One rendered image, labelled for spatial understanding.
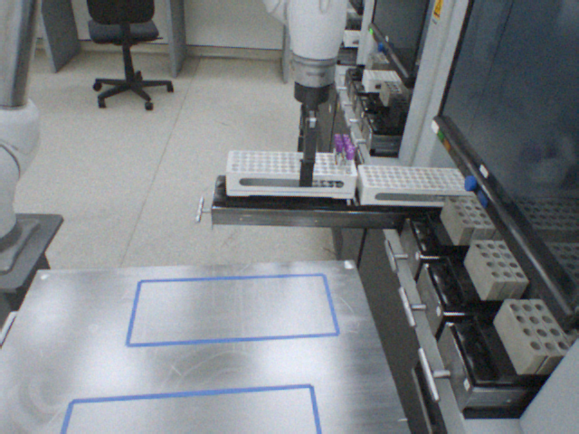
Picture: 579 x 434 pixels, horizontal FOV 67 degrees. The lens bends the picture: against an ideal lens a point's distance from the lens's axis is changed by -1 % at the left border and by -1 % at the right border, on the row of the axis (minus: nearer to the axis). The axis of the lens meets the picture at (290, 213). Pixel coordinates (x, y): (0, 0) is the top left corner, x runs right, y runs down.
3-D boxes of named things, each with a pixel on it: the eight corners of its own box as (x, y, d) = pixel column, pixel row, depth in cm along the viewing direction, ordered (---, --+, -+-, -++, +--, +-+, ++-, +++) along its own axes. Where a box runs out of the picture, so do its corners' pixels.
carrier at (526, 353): (532, 380, 69) (547, 356, 66) (519, 379, 69) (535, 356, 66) (503, 321, 79) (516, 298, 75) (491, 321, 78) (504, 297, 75)
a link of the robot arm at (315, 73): (293, 59, 85) (291, 89, 88) (340, 61, 85) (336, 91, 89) (291, 45, 92) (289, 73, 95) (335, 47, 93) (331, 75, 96)
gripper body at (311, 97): (293, 72, 95) (290, 113, 101) (295, 88, 88) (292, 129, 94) (327, 74, 96) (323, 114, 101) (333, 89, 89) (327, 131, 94)
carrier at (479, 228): (476, 250, 94) (485, 229, 90) (467, 250, 94) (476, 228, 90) (458, 217, 103) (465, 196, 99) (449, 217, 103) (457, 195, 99)
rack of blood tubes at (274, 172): (347, 175, 112) (351, 154, 108) (354, 198, 104) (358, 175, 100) (229, 172, 110) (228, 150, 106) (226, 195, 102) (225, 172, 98)
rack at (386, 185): (465, 189, 116) (472, 169, 112) (479, 212, 108) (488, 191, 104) (354, 185, 114) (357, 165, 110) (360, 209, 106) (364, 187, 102)
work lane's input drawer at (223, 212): (468, 206, 122) (479, 179, 117) (488, 239, 111) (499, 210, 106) (200, 198, 117) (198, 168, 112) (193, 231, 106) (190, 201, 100)
